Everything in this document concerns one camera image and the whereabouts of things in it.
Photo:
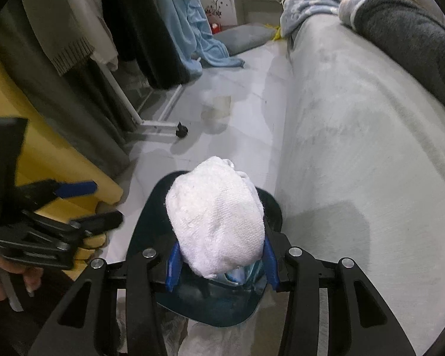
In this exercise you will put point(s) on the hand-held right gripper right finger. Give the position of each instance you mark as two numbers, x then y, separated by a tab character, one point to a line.
271	267

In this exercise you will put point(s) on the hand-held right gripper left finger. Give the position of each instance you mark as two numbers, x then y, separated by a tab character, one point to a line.
172	270

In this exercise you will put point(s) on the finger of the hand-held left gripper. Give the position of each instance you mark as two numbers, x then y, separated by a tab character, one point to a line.
100	221
76	189

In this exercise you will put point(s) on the white clothes rack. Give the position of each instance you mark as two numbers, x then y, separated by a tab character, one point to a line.
155	122

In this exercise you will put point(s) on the yellow foam block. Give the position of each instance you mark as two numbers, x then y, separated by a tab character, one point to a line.
48	155

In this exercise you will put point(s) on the small red item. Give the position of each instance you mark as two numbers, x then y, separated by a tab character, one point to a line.
216	28

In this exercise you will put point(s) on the grey hanging garment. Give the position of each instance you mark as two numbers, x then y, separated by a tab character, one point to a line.
78	111

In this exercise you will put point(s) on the teal plastic bin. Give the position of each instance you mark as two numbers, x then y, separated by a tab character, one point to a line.
148	211

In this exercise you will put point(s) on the light blue robe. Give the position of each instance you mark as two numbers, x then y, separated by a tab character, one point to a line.
185	18

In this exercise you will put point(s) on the white cloth wad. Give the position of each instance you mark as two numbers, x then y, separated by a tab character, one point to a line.
215	222

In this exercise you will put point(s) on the bed with grey sheet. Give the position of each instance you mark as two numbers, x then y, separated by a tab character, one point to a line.
356	137

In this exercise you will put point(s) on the white dressing table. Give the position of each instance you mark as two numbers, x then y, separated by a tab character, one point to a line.
252	3

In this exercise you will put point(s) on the grey floor cushion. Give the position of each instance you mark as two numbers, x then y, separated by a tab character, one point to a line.
241	37

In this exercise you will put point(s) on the beige knit sweater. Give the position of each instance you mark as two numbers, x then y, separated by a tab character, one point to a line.
48	18

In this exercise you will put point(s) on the white hanging garment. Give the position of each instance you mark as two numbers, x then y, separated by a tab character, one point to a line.
92	15

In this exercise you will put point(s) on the person's left hand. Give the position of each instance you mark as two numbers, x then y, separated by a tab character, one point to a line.
29	278

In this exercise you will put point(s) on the dark grey fleece blanket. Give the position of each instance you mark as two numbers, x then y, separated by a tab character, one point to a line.
404	33

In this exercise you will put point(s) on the black hanging garment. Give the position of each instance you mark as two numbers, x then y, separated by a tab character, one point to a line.
141	26

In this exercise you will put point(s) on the blue patterned duvet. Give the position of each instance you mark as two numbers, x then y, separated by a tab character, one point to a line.
311	0

